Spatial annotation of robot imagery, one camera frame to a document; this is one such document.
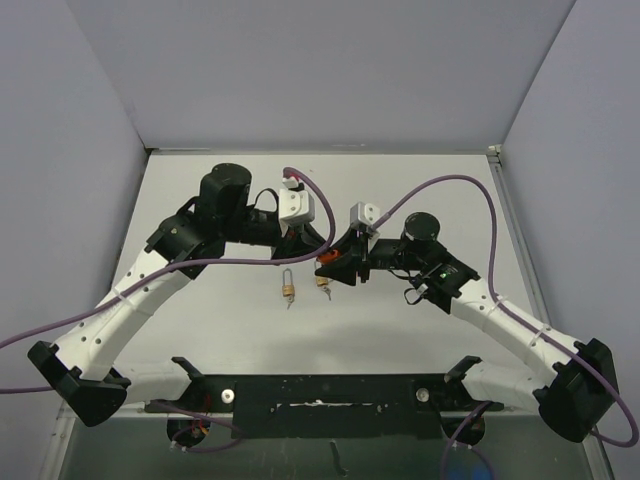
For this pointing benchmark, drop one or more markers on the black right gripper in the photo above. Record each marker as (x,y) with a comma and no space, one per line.
(350,248)

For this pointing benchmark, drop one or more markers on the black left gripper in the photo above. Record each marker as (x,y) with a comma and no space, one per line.
(300,239)

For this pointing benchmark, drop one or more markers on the orange black Opel padlock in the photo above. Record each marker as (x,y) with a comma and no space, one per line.
(328,257)

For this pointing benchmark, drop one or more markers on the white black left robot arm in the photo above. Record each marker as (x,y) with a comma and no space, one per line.
(81,366)

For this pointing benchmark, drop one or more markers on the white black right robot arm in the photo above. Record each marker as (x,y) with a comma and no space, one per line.
(570,384)

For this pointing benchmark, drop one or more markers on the brass long-shackle padlock left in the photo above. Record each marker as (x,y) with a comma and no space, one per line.
(288,288)

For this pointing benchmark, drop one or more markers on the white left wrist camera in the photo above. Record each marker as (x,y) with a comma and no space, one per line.
(295,204)

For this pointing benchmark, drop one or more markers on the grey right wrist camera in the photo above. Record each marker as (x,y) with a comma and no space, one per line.
(363,216)

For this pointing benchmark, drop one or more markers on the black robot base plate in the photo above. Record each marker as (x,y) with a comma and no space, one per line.
(314,407)

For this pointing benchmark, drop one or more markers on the aluminium table edge rail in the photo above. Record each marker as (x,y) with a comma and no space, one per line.
(596,455)

